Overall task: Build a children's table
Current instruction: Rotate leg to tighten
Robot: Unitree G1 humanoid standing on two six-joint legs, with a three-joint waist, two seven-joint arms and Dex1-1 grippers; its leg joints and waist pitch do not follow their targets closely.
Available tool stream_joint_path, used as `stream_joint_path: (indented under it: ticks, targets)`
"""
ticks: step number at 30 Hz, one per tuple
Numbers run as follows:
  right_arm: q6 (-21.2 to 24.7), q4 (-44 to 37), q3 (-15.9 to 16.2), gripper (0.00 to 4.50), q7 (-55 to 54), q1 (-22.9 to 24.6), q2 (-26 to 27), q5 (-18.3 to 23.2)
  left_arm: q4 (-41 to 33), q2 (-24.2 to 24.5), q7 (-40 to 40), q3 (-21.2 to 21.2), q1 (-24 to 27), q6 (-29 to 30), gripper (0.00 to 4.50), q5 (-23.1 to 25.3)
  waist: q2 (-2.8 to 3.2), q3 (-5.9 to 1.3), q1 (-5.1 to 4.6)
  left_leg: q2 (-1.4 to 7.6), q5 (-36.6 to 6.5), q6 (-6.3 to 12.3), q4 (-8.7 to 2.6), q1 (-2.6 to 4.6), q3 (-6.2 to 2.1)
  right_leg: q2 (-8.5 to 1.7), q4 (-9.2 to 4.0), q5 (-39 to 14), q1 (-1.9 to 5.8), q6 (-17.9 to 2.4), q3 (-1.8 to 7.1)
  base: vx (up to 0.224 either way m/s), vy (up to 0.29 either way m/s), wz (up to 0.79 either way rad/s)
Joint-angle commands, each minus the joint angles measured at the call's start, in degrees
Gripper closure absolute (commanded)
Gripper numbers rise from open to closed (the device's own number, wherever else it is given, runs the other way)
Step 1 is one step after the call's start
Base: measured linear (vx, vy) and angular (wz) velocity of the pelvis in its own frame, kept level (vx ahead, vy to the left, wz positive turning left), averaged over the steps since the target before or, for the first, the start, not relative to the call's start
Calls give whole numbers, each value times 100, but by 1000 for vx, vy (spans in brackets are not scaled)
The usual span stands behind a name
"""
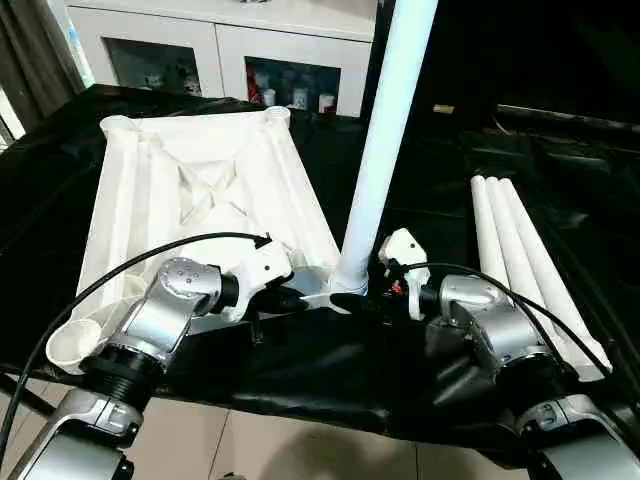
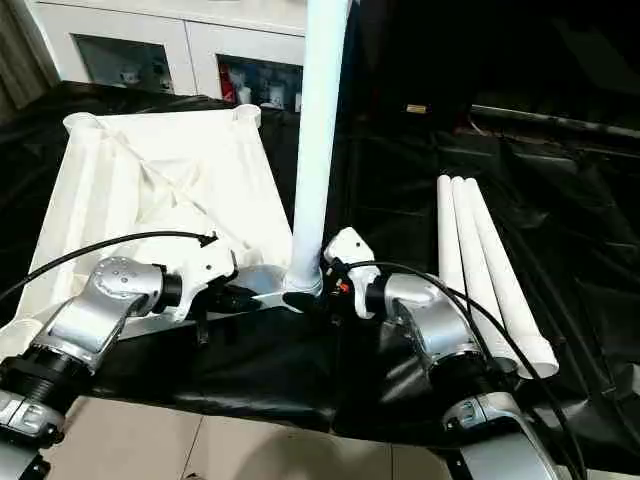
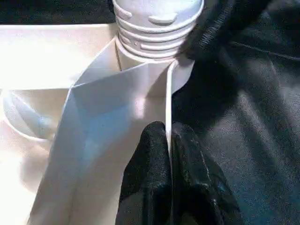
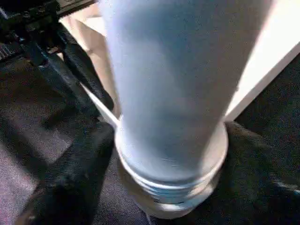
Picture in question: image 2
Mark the white plastic table leg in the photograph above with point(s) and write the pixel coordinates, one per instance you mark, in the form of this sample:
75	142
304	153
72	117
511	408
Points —
320	125
472	225
489	225
451	225

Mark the white plastic table top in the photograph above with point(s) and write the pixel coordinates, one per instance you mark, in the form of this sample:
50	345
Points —
125	150

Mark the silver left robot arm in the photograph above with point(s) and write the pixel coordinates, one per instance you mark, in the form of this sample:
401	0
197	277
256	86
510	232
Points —
115	280

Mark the black glossy mat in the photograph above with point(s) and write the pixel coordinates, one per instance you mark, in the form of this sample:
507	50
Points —
250	360

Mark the small beige label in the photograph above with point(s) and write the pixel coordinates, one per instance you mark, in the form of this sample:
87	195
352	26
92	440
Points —
416	108

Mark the tall white jar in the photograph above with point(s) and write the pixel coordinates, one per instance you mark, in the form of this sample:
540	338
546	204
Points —
276	96

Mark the red packet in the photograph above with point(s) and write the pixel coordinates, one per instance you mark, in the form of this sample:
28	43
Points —
228	85

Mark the dark metal pole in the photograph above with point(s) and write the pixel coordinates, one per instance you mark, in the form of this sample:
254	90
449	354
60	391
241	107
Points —
560	122

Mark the white glass-door cabinet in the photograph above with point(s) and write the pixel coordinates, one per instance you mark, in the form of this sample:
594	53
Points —
175	20

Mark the black backdrop cloth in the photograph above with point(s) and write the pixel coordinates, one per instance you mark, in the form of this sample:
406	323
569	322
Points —
500	45

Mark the grey curtain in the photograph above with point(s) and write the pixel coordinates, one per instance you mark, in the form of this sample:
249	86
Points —
20	55

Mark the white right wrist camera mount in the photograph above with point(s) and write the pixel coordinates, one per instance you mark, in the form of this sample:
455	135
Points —
347	245

